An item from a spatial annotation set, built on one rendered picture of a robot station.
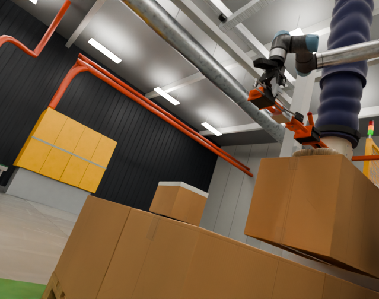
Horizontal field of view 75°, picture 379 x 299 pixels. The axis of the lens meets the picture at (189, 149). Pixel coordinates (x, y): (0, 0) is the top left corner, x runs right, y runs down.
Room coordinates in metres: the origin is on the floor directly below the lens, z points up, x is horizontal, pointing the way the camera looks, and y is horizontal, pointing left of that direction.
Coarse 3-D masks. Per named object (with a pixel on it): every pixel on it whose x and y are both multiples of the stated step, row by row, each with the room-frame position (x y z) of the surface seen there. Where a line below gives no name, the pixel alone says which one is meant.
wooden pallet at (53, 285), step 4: (52, 276) 1.40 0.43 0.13; (56, 276) 1.36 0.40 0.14; (52, 280) 1.38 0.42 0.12; (56, 280) 1.33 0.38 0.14; (48, 284) 1.41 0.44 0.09; (52, 284) 1.36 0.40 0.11; (56, 284) 1.31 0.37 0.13; (48, 288) 1.39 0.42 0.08; (52, 288) 1.33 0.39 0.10; (56, 288) 1.29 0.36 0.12; (60, 288) 1.24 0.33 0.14; (44, 292) 1.41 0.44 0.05; (48, 292) 1.36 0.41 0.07; (52, 292) 1.35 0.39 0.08; (56, 292) 1.26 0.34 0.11; (60, 292) 1.22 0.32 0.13; (44, 296) 1.39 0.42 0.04; (48, 296) 1.35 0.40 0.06; (52, 296) 1.36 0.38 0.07; (56, 296) 1.24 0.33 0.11; (60, 296) 1.21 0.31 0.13; (64, 296) 1.17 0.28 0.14
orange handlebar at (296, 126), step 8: (272, 112) 0.96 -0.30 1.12; (296, 120) 0.98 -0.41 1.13; (288, 128) 1.05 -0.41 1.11; (296, 128) 1.02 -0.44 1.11; (304, 128) 1.02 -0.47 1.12; (312, 144) 1.13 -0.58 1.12; (320, 144) 1.10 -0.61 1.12; (352, 160) 1.16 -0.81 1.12; (360, 160) 1.13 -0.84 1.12; (368, 160) 1.10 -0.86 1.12
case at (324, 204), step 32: (288, 160) 1.10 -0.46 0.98; (320, 160) 0.97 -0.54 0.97; (256, 192) 1.22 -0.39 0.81; (288, 192) 1.07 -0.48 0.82; (320, 192) 0.95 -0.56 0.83; (352, 192) 0.96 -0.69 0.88; (256, 224) 1.18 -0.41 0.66; (288, 224) 1.05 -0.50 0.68; (320, 224) 0.94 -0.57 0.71; (352, 224) 0.98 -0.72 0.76; (320, 256) 1.02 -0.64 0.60; (352, 256) 1.00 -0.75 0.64
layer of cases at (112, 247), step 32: (96, 224) 1.15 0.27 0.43; (128, 224) 0.90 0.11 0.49; (160, 224) 0.73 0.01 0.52; (64, 256) 1.37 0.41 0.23; (96, 256) 1.03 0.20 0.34; (128, 256) 0.83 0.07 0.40; (160, 256) 0.69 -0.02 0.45; (192, 256) 0.59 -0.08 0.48; (224, 256) 0.64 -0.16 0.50; (256, 256) 0.70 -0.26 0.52; (64, 288) 1.20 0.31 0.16; (96, 288) 0.94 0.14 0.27; (128, 288) 0.77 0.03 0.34; (160, 288) 0.65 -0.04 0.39; (192, 288) 0.60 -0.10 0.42; (224, 288) 0.65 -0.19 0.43; (256, 288) 0.71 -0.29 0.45; (288, 288) 0.79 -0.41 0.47; (320, 288) 0.89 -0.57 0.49; (352, 288) 1.02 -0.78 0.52
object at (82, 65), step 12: (60, 12) 6.77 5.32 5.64; (0, 36) 5.66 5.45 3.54; (48, 36) 6.80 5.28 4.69; (24, 48) 6.35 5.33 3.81; (36, 48) 6.76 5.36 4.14; (84, 60) 7.26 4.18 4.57; (72, 72) 6.90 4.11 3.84; (96, 72) 7.25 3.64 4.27; (108, 72) 7.74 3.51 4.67; (60, 84) 7.13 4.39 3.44; (120, 84) 8.12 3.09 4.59; (60, 96) 6.93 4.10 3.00; (132, 96) 8.09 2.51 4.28; (156, 108) 9.09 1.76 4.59; (168, 120) 9.11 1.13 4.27; (192, 132) 10.32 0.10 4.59; (204, 144) 10.37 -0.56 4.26; (228, 156) 11.83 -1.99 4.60; (240, 168) 12.01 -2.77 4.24
